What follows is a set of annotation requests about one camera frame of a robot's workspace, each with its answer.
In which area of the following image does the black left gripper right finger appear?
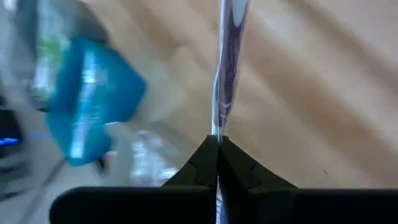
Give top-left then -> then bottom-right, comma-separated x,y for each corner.
219,136 -> 298,189

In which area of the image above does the teal plastic bin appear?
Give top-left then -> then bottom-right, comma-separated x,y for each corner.
45,35 -> 147,167

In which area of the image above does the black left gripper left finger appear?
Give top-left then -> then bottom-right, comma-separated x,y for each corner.
161,135 -> 220,188

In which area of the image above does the blue toothbrush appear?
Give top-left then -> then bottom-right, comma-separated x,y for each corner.
70,51 -> 106,159

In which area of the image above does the purple toothbrush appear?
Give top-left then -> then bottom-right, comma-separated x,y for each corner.
211,0 -> 251,224

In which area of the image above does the white plastic bin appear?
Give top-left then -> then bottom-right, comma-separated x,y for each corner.
104,119 -> 190,187

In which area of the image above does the green toothbrush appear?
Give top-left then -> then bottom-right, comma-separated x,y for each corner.
34,0 -> 68,97

